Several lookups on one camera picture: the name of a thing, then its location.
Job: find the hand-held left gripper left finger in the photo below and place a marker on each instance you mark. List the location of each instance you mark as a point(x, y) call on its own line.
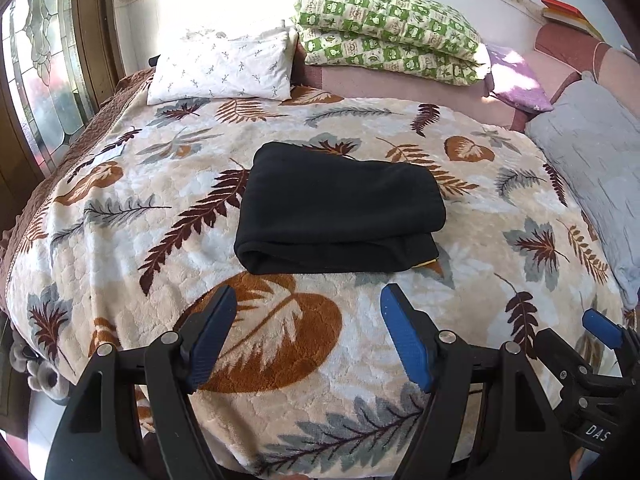
point(212, 340)

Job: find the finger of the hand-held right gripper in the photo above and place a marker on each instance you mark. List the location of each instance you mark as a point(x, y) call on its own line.
point(560, 355)
point(602, 325)

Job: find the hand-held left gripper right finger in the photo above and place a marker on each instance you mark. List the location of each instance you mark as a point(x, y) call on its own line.
point(407, 340)

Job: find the black pants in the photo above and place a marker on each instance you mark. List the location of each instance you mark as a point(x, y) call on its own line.
point(340, 210)

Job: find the leaf print plush blanket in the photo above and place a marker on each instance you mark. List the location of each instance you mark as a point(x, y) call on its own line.
point(150, 200)

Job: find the grey crinkled pillow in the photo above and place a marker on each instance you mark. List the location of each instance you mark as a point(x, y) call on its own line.
point(595, 160)

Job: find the grey plush slippers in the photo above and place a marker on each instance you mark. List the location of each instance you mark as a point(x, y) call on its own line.
point(42, 375)

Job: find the white paper tag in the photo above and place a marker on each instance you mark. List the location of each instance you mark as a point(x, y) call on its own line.
point(111, 154)

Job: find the pink bed sheet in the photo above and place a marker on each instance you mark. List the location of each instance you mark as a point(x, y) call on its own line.
point(400, 85)

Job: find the purple small pillow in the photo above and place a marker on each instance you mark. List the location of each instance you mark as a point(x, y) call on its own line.
point(515, 77)

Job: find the white leaf print pillow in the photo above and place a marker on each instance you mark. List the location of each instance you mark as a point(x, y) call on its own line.
point(220, 67)

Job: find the green patterned pillow stack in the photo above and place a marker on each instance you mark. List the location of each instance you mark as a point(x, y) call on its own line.
point(390, 30)

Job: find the red book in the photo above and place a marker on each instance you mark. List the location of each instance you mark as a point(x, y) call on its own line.
point(560, 6)

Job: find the stained glass window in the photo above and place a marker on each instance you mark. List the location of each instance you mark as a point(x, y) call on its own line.
point(45, 50)

